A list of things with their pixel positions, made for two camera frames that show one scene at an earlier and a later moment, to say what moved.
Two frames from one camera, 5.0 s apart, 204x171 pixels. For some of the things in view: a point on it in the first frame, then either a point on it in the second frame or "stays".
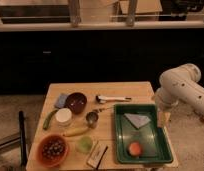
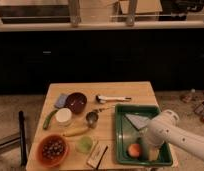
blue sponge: [60, 101] stays
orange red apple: [135, 149] stays
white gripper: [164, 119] → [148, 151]
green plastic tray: [154, 141] stays
